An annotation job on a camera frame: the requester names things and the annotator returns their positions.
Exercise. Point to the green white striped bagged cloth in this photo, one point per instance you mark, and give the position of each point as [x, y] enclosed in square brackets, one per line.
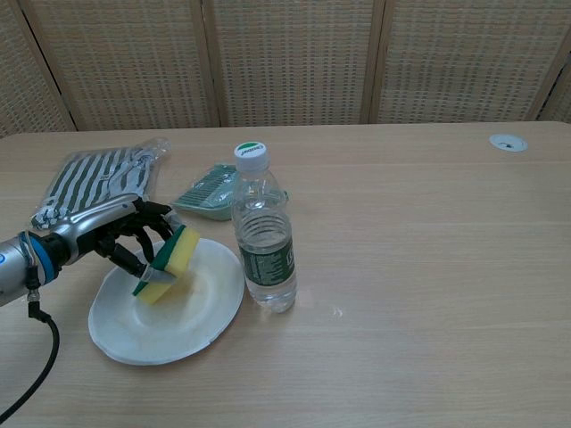
[98, 178]

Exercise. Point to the woven rattan folding screen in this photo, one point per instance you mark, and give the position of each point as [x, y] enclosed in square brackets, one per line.
[285, 58]

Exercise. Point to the white paper plate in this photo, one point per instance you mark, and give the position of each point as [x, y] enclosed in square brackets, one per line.
[187, 321]

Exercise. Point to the green and yellow sponge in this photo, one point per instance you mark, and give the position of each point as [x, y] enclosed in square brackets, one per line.
[180, 258]

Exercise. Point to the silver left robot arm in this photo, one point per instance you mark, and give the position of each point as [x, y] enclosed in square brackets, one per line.
[20, 267]

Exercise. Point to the green packet in plastic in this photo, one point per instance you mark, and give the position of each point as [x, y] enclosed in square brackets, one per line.
[209, 196]

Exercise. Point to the clear plastic water bottle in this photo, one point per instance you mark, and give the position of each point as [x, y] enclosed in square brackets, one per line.
[265, 241]

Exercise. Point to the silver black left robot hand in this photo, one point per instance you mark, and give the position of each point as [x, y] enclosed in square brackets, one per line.
[102, 223]

